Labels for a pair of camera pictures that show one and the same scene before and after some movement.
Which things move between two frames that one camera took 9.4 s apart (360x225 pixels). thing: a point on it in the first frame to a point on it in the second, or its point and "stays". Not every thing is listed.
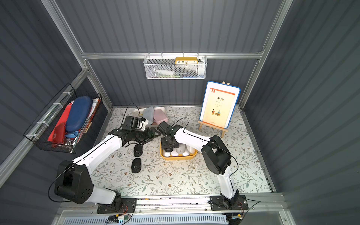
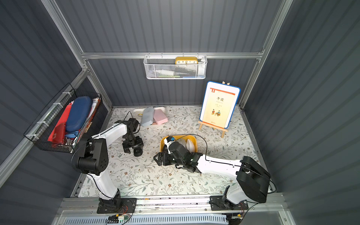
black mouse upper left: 138,150 stays
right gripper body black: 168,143 to 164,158
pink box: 159,116 stays
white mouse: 192,150 stays
